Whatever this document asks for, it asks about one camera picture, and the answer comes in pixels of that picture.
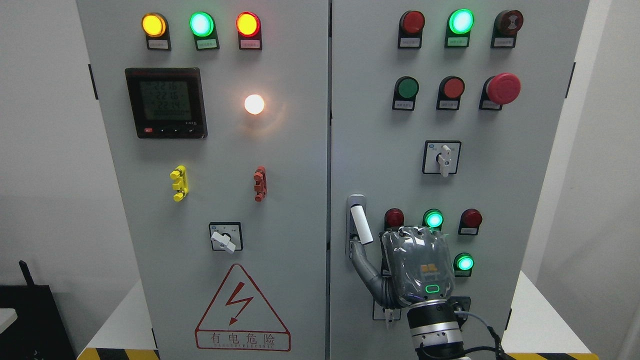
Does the red push button upper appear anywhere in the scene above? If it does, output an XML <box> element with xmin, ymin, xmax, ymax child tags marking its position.
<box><xmin>436</xmin><ymin>76</ymin><xmax>466</xmax><ymax>111</ymax></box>

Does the dark red indicator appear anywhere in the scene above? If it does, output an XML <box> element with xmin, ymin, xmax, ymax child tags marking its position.
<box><xmin>384</xmin><ymin>208</ymin><xmax>405</xmax><ymax>230</ymax></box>
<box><xmin>397</xmin><ymin>10</ymin><xmax>426</xmax><ymax>49</ymax></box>
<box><xmin>457</xmin><ymin>208</ymin><xmax>483</xmax><ymax>236</ymax></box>

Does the yellow terminal clip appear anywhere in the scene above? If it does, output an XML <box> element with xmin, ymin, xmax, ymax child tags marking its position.
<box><xmin>169</xmin><ymin>165</ymin><xmax>189</xmax><ymax>202</ymax></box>

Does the dark red indicator middle right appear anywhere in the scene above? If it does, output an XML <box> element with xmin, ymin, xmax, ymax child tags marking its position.
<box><xmin>457</xmin><ymin>208</ymin><xmax>483</xmax><ymax>236</ymax></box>

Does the black digital power meter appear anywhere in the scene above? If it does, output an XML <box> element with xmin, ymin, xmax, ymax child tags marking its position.
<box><xmin>125</xmin><ymin>67</ymin><xmax>208</xmax><ymax>139</ymax></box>

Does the dark red indicator middle left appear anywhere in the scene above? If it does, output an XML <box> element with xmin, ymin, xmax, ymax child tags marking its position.
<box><xmin>384</xmin><ymin>208</ymin><xmax>405</xmax><ymax>230</ymax></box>

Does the red emergency stop mushroom button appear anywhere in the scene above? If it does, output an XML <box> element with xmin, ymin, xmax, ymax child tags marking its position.
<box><xmin>478</xmin><ymin>72</ymin><xmax>522</xmax><ymax>111</ymax></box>

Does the left grey cabinet door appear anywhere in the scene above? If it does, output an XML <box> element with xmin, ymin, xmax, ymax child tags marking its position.
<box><xmin>77</xmin><ymin>0</ymin><xmax>330</xmax><ymax>360</ymax></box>

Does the red-orange indicator light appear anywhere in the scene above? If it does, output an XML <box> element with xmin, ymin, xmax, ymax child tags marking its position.
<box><xmin>235</xmin><ymin>11</ymin><xmax>263</xmax><ymax>50</ymax></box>

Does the green lit button lower right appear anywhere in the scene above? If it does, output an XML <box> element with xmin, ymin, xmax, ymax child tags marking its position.
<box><xmin>453</xmin><ymin>252</ymin><xmax>475</xmax><ymax>278</ymax></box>

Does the grey cabinet door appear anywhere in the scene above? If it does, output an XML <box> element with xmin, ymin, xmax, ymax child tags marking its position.
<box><xmin>329</xmin><ymin>0</ymin><xmax>590</xmax><ymax>360</ymax></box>
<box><xmin>77</xmin><ymin>0</ymin><xmax>330</xmax><ymax>360</ymax></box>

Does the right grey cabinet door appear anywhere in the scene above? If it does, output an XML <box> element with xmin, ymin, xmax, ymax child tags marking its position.
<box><xmin>329</xmin><ymin>0</ymin><xmax>590</xmax><ymax>360</ymax></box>

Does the silver door handle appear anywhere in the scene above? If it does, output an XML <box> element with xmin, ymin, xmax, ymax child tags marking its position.
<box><xmin>346</xmin><ymin>194</ymin><xmax>374</xmax><ymax>258</ymax></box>

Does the white lever selector switch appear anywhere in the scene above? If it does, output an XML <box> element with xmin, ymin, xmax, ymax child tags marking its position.
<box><xmin>422</xmin><ymin>140</ymin><xmax>462</xmax><ymax>178</ymax></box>
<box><xmin>208</xmin><ymin>222</ymin><xmax>243</xmax><ymax>254</ymax></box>

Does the green lit indicator middle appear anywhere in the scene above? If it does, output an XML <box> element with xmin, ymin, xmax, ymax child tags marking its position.
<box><xmin>422</xmin><ymin>208</ymin><xmax>444</xmax><ymax>231</ymax></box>

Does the black rotary knob switch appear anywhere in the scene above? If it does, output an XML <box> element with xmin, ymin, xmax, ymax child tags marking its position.
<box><xmin>448</xmin><ymin>296</ymin><xmax>471</xmax><ymax>312</ymax></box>

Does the dark buzzer unit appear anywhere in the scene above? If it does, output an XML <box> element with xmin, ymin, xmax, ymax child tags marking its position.
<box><xmin>490</xmin><ymin>9</ymin><xmax>524</xmax><ymax>49</ymax></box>

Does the green indicator light top left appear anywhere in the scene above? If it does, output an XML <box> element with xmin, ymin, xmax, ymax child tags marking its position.
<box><xmin>189</xmin><ymin>11</ymin><xmax>220</xmax><ymax>51</ymax></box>

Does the black box with antenna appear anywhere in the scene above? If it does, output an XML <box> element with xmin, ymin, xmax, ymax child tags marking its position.
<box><xmin>0</xmin><ymin>260</ymin><xmax>76</xmax><ymax>360</ymax></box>

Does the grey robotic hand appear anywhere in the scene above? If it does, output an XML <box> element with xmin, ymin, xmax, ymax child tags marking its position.
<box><xmin>350</xmin><ymin>226</ymin><xmax>455</xmax><ymax>309</ymax></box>

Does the bright green indicator top right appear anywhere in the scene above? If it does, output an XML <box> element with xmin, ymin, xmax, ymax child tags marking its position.
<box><xmin>445</xmin><ymin>8</ymin><xmax>474</xmax><ymax>48</ymax></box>

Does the white lever selector switch left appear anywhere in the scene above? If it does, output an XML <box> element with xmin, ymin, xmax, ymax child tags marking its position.
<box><xmin>208</xmin><ymin>222</ymin><xmax>243</xmax><ymax>254</ymax></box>

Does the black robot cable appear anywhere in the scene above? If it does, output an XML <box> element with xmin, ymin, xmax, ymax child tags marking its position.
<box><xmin>452</xmin><ymin>310</ymin><xmax>508</xmax><ymax>360</ymax></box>

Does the dark red indicator top right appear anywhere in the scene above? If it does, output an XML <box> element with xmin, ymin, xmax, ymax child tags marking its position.
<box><xmin>397</xmin><ymin>10</ymin><xmax>426</xmax><ymax>49</ymax></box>

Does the red electric hazard warning sign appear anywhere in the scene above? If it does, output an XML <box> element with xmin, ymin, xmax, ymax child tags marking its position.
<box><xmin>194</xmin><ymin>263</ymin><xmax>291</xmax><ymax>352</ymax></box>

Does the red terminal clip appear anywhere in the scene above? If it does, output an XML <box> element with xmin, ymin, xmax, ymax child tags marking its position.
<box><xmin>253</xmin><ymin>165</ymin><xmax>268</xmax><ymax>202</ymax></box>

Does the yellow indicator light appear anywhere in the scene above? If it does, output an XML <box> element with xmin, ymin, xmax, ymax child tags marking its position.
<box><xmin>141</xmin><ymin>13</ymin><xmax>171</xmax><ymax>51</ymax></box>

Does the white lever selector switch upper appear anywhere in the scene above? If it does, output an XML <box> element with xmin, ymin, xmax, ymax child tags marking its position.
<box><xmin>422</xmin><ymin>140</ymin><xmax>462</xmax><ymax>178</ymax></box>

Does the white glowing indicator light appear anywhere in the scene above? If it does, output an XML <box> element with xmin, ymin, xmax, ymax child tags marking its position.
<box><xmin>244</xmin><ymin>93</ymin><xmax>266</xmax><ymax>116</ymax></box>

